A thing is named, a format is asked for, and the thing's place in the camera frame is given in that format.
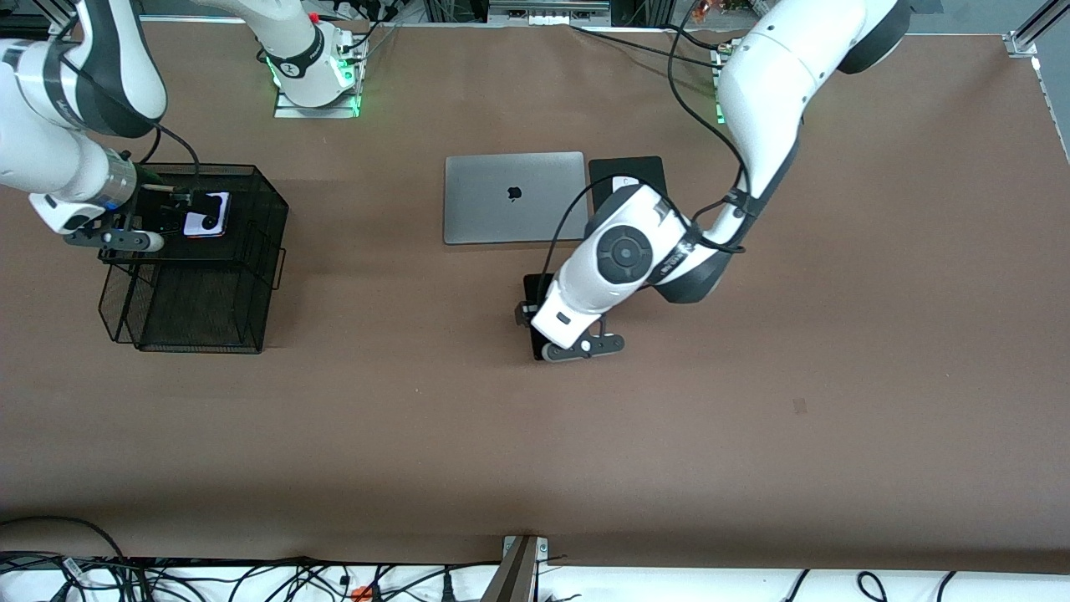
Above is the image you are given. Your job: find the grey metal stand post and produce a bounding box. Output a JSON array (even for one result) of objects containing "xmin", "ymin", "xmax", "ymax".
[{"xmin": 483, "ymin": 535, "xmax": 540, "ymax": 602}]

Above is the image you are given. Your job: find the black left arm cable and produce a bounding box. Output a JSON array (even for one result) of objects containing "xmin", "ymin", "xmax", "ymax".
[{"xmin": 545, "ymin": 0, "xmax": 749, "ymax": 281}]

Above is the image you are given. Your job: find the aluminium frame rail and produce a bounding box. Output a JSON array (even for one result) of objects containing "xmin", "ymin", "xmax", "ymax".
[{"xmin": 487, "ymin": 0, "xmax": 613, "ymax": 28}]

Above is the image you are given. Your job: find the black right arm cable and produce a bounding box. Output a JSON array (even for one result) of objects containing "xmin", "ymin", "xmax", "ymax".
[{"xmin": 46, "ymin": 0, "xmax": 203, "ymax": 195}]

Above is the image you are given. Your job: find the black mouse pad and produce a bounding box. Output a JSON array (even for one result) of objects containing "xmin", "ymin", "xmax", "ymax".
[{"xmin": 588, "ymin": 156, "xmax": 670, "ymax": 214}]

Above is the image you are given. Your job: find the black slab smartphone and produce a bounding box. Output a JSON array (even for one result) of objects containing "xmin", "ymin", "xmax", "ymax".
[{"xmin": 523, "ymin": 273, "xmax": 559, "ymax": 363}]

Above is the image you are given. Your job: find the black mesh two-tier tray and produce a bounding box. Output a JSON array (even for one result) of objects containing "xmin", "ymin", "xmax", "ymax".
[{"xmin": 98, "ymin": 163, "xmax": 290, "ymax": 355}]

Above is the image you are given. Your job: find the lavender flip phone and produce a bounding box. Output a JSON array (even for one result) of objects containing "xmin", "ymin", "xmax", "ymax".
[{"xmin": 182, "ymin": 191, "xmax": 232, "ymax": 240}]

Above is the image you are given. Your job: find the silver closed laptop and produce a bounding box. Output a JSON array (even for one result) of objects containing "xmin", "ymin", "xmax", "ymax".
[{"xmin": 443, "ymin": 151, "xmax": 591, "ymax": 246}]

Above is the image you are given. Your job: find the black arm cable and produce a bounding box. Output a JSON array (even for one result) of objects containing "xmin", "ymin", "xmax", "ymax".
[
  {"xmin": 545, "ymin": 0, "xmax": 749, "ymax": 281},
  {"xmin": 46, "ymin": 0, "xmax": 203, "ymax": 195}
]

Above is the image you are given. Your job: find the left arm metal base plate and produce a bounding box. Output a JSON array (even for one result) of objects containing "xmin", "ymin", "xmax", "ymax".
[{"xmin": 711, "ymin": 42, "xmax": 730, "ymax": 125}]

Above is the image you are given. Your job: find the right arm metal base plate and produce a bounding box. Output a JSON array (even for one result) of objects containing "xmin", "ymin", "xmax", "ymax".
[{"xmin": 274, "ymin": 38, "xmax": 362, "ymax": 120}]

